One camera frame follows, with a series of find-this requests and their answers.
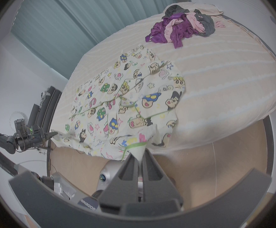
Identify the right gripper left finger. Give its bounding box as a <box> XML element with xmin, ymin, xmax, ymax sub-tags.
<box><xmin>98</xmin><ymin>154</ymin><xmax>141</xmax><ymax>211</ymax></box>

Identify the pile of clothes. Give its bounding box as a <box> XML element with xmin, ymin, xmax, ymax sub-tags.
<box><xmin>145</xmin><ymin>5</ymin><xmax>216</xmax><ymax>49</ymax></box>

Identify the cream pillow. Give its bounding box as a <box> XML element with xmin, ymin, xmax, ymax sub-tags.
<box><xmin>183</xmin><ymin>2</ymin><xmax>224</xmax><ymax>18</ymax></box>

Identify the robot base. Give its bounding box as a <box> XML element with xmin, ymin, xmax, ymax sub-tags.
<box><xmin>40</xmin><ymin>161</ymin><xmax>144</xmax><ymax>214</ymax></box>

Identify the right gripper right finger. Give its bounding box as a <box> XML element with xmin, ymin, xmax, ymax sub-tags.
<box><xmin>141</xmin><ymin>148</ymin><xmax>184</xmax><ymax>211</ymax></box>

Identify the bed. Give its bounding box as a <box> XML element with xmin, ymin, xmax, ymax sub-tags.
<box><xmin>49</xmin><ymin>0</ymin><xmax>276</xmax><ymax>161</ymax></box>

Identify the black chest of drawers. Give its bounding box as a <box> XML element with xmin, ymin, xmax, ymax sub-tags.
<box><xmin>27</xmin><ymin>86</ymin><xmax>63</xmax><ymax>133</ymax></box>

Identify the white printed pyjama top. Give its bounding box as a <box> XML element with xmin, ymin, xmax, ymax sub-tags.
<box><xmin>51</xmin><ymin>45</ymin><xmax>189</xmax><ymax>166</ymax></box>

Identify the blue-green curtain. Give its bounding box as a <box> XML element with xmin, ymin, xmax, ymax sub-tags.
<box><xmin>10</xmin><ymin>0</ymin><xmax>184</xmax><ymax>81</ymax></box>

